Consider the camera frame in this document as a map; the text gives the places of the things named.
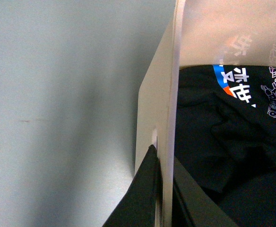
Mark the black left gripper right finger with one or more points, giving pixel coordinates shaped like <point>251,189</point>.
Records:
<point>194,207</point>

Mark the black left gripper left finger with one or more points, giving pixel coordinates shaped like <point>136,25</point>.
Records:
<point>137,207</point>

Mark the beige plastic laundry hamper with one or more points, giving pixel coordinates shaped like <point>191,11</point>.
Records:
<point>201,32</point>

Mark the black printed t-shirt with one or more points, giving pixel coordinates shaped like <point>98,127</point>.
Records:
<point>226,138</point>

